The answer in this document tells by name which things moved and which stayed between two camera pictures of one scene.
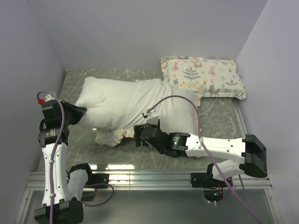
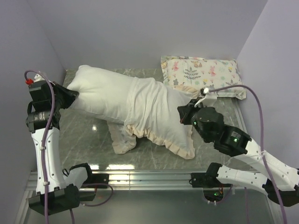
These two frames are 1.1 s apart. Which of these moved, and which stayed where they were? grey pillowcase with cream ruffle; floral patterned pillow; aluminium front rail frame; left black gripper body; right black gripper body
Moved: right black gripper body; left black gripper body; grey pillowcase with cream ruffle
Stayed: floral patterned pillow; aluminium front rail frame
